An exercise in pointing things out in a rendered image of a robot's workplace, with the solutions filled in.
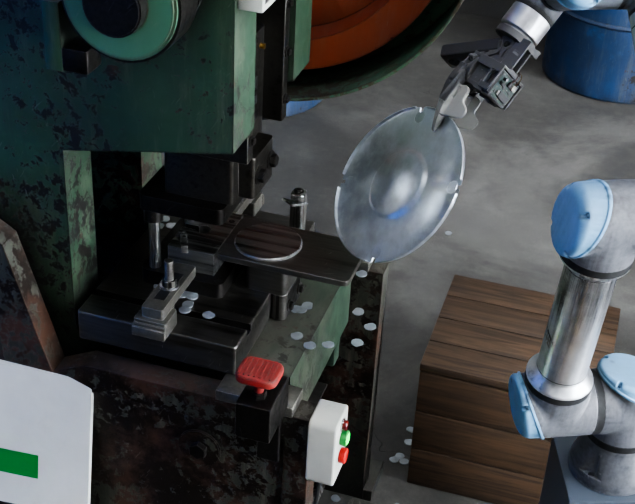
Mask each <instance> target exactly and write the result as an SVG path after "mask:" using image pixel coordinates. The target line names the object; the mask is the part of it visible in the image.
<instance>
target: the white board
mask: <svg viewBox="0 0 635 504"><path fill-rule="evenodd" d="M93 400H94V396H93V393H92V390H91V389H90V388H89V387H87V386H85V385H83V384H81V383H79V382H78V381H76V380H74V379H72V378H70V377H68V376H65V375H61V374H57V373H53V372H49V371H45V370H41V369H37V368H33V367H29V366H25V365H21V364H17V363H13V362H9V361H5V360H1V359H0V504H90V495H91V463H92V431H93Z"/></svg>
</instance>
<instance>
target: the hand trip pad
mask: <svg viewBox="0 0 635 504"><path fill-rule="evenodd" d="M283 372H284V368H283V365H282V364H280V363H278V362H275V361H271V360H266V359H262V358H258V357H253V356H250V357H246V358H244V359H243V360H242V362H241V363H240V365H239V367H238V368H237V370H236V373H235V378H236V381H238V382H239V383H241V384H245V385H249V386H253V387H254V392H255V393H257V394H261V393H263V392H264V389H266V390H269V389H273V388H275V387H276V386H277V385H278V383H279V381H280V379H281V377H282V376H283Z"/></svg>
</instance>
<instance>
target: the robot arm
mask: <svg viewBox="0 0 635 504"><path fill-rule="evenodd" d="M607 9H615V10H628V16H629V21H630V27H631V33H632V39H633V45H634V51H635V0H516V1H515V2H514V3H513V5H512V6H511V7H510V9H509V10H508V11H507V13H506V14H505V15H504V16H503V18H502V19H501V22H502V23H500V24H499V25H498V26H497V28H496V29H495V31H496V33H497V34H498V35H499V36H500V37H501V38H492V39H484V40H476V41H468V42H460V43H452V44H444V45H443V46H442V49H441V53H440V56H441V57H442V58H443V60H444V61H445V62H446V63H447V64H448V65H449V66H450V67H451V68H455V69H454V70H453V71H452V72H451V73H450V75H449V76H448V78H447V80H446V82H445V84H444V86H443V88H442V91H441V93H440V95H439V101H438V103H437V106H436V110H435V114H434V119H433V123H432V131H434V132H435V131H436V130H437V129H438V128H439V126H440V125H441V124H442V121H443V119H444V117H450V118H451V119H452V120H453V121H454V122H455V124H456V125H457V127H458V128H462V129H467V130H472V129H474V128H475V127H476V126H477V124H478V120H477V118H476V116H475V112H476V110H477V109H478V107H479V106H480V103H481V102H482V101H483V100H484V99H486V102H487V103H489V104H490V105H492V106H494V107H498V108H500V109H503V110H506V108H507V107H508V106H509V105H510V103H511V102H512V101H513V99H514V98H515V97H516V95H517V94H518V93H519V92H520V90H521V89H522V88H523V85H522V84H521V83H520V82H521V80H522V75H521V74H520V72H519V71H520V69H521V68H522V67H523V65H524V64H525V63H526V61H527V60H528V59H529V58H530V57H532V58H534V59H537V58H538V56H539V55H540V54H541V53H540V51H539V50H537V49H535V46H537V45H538V43H539V42H540V41H541V40H542V38H543V37H544V36H545V34H546V33H547V32H548V30H549V29H550V28H551V27H552V26H553V24H554V23H555V22H556V20H557V19H558V18H559V17H560V15H561V14H562V13H563V11H570V10H607ZM517 73H518V74H519V75H517ZM520 75H521V79H520V78H519V76H520ZM514 93H515V94H514ZM513 94H514V95H513ZM510 98H511V99H510ZM507 102H508V103H507ZM551 220H552V225H551V238H552V243H553V246H554V248H555V250H556V252H557V253H558V254H559V257H560V259H561V260H562V262H563V263H564V265H563V269H562V273H561V276H560V280H559V283H558V287H557V291H556V294H555V298H554V302H553V305H552V309H551V312H550V316H549V320H548V323H547V327H546V331H545V334H544V338H543V342H542V345H541V349H540V352H539V353H537V354H535V355H534V356H532V357H531V358H530V360H529V361H528V363H527V366H526V370H525V372H520V371H518V372H517V373H513V374H512V375H511V376H510V378H509V385H508V390H509V401H510V407H511V412H512V416H513V420H514V423H515V426H516V428H517V430H518V432H519V433H520V434H521V435H522V436H523V437H525V438H541V439H544V438H552V437H567V436H578V437H577V438H576V440H575V441H574V442H573V444H572V446H571V448H570V452H569V456H568V466H569V469H570V471H571V473H572V474H573V476H574V477H575V478H576V479H577V480H578V481H579V482H580V483H581V484H583V485H584V486H586V487H587V488H589V489H591V490H593V491H595V492H598V493H601V494H604V495H609V496H630V495H634V494H635V356H632V355H628V354H623V353H612V354H608V355H605V356H604V357H603V358H601V360H600V361H599V362H598V364H597V368H589V366H590V363H591V360H592V356H593V353H594V350H595V347H596V344H597V341H598V338H599V334H600V331H601V328H602V325H603V322H604V319H605V316H606V312H607V309H608V306H609V303H610V300H611V297H612V294H613V291H614V287H615V284H616V281H617V279H618V278H621V277H623V276H624V275H626V274H627V273H628V272H629V270H630V269H631V267H632V264H633V261H634V258H635V179H618V180H600V179H590V180H587V181H579V182H573V183H570V184H569V185H567V186H566V187H564V188H563V190H562V191H561V192H560V193H559V195H558V197H557V199H556V201H555V204H554V207H553V211H552V216H551Z"/></svg>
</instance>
